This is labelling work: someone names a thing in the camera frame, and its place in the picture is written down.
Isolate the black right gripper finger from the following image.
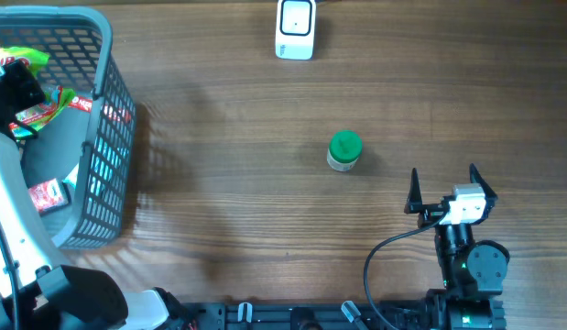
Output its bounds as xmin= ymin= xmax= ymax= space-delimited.
xmin=406 ymin=168 xmax=423 ymax=206
xmin=469 ymin=163 xmax=494 ymax=195

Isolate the Haribo gummy candy bag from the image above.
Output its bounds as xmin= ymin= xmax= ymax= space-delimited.
xmin=0 ymin=47 xmax=75 ymax=140

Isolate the green lidded white jar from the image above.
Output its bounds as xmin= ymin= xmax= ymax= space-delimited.
xmin=327 ymin=130 xmax=363 ymax=172

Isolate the small red white box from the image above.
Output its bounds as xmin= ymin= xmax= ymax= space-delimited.
xmin=27 ymin=179 xmax=69 ymax=215

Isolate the teal tissue packet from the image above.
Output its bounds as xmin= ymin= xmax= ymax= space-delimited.
xmin=62 ymin=147 xmax=128 ymax=197

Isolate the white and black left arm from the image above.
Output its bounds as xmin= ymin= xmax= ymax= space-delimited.
xmin=0 ymin=61 xmax=198 ymax=329

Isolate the white barcode scanner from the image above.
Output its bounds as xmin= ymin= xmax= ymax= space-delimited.
xmin=275 ymin=0 xmax=317 ymax=61

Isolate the grey plastic shopping basket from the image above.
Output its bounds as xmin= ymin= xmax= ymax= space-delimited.
xmin=0 ymin=5 xmax=136 ymax=249

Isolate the black right camera cable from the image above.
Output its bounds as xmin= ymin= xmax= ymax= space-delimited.
xmin=363 ymin=211 xmax=449 ymax=330

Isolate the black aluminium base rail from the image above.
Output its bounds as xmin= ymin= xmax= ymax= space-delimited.
xmin=172 ymin=301 xmax=507 ymax=330

